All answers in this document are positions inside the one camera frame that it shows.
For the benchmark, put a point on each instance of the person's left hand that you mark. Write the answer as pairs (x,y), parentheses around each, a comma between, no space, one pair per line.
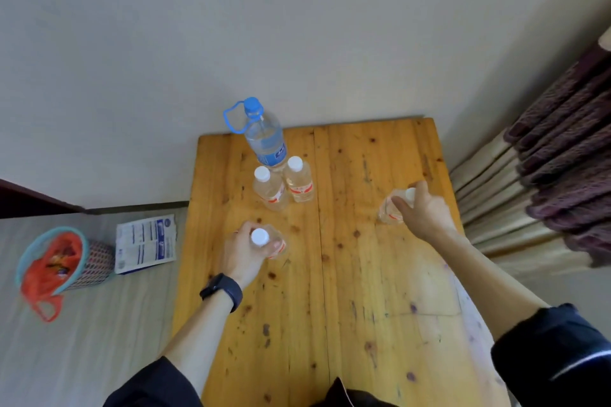
(243,259)

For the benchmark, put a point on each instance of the person's right hand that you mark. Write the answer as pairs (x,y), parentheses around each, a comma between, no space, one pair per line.
(429,218)

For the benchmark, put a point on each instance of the person's right forearm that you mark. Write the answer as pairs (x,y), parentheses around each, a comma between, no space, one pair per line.
(487,282)

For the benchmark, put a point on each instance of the person's left forearm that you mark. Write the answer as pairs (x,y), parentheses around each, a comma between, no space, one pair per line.
(200,340)

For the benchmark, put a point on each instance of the person's black left sleeve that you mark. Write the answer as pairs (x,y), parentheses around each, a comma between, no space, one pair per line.
(153,387)

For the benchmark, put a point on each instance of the person's black sleeve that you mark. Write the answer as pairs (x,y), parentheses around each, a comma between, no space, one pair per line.
(153,387)
(549,359)

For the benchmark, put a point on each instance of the person's black shirt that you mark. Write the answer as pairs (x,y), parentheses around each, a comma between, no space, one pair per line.
(343,399)

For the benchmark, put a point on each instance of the person's black right sleeve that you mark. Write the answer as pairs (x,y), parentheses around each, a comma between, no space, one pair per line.
(549,359)

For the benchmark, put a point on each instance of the black smartwatch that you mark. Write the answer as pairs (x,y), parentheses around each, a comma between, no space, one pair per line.
(226,290)

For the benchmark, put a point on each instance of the wooden table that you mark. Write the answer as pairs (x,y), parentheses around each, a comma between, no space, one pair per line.
(363,278)

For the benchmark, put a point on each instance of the white blue printed packet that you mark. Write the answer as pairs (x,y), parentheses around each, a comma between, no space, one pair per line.
(145,244)

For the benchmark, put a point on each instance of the cream and purple curtain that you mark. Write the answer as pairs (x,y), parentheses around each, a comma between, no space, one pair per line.
(549,173)

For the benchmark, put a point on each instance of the blue rim woven basket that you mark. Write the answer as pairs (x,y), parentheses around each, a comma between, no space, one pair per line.
(95,263)

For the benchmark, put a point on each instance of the red plastic bag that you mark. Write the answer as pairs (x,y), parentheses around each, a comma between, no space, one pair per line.
(43,282)

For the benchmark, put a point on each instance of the dark red door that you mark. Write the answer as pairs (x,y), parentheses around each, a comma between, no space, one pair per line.
(24,201)

